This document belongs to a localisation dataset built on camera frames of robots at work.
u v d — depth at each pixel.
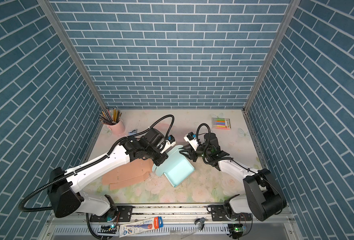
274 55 0.88
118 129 1.00
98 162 0.46
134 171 0.87
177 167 0.87
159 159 0.67
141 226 0.69
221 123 1.12
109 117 1.00
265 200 0.42
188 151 0.74
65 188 0.39
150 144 0.59
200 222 0.71
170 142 0.68
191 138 0.72
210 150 0.68
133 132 1.05
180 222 0.73
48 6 0.70
